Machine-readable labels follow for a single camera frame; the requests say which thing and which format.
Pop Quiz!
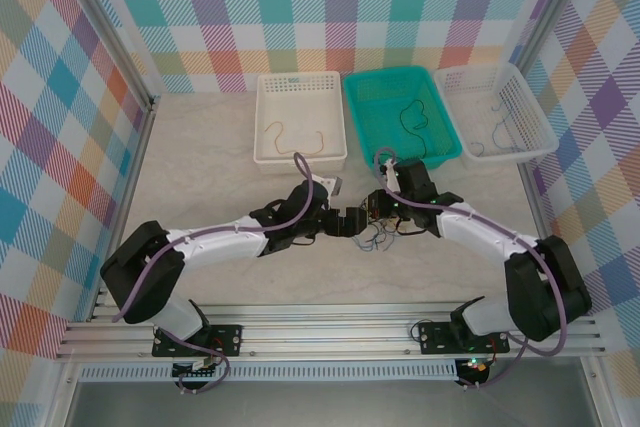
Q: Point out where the black cable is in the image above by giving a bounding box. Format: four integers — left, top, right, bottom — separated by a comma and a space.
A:
398, 99, 430, 156
389, 216, 429, 239

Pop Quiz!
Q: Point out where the teal plastic basket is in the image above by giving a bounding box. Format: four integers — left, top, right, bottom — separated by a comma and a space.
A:
342, 65, 464, 174

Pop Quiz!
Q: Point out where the translucent white plastic basket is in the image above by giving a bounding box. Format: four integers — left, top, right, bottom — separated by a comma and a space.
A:
432, 62, 560, 171

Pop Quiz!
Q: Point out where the opaque white plastic basket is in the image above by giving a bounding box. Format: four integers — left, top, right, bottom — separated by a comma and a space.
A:
253, 70, 349, 175

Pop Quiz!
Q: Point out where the small circuit board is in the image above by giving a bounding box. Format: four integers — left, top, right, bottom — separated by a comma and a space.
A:
459, 355, 494, 379
171, 356, 221, 381

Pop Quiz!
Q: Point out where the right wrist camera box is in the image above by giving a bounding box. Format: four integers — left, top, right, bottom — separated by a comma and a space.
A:
378, 159, 402, 194

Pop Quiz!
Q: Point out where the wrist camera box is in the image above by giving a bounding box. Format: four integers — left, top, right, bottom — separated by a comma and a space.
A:
317, 175, 344, 197
378, 159, 402, 194

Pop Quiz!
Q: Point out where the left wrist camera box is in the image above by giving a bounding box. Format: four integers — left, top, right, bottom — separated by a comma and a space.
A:
317, 175, 344, 197

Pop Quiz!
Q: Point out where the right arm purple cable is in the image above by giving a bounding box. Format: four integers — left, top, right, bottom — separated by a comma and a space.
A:
373, 147, 574, 391

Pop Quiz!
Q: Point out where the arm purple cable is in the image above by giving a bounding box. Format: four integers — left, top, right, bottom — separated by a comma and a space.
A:
373, 147, 574, 391
112, 151, 331, 394

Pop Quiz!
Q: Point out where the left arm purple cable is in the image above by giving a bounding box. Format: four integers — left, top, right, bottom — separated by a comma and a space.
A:
112, 151, 331, 394

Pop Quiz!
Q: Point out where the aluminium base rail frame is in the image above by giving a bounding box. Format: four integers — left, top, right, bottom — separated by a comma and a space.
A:
54, 300, 619, 362

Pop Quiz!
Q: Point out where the slotted grey cable duct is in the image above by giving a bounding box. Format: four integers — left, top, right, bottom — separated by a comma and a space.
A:
78, 364, 459, 384

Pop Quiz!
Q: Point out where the aluminium corner post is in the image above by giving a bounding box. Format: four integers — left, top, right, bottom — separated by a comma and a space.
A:
62, 0, 162, 111
512, 0, 594, 79

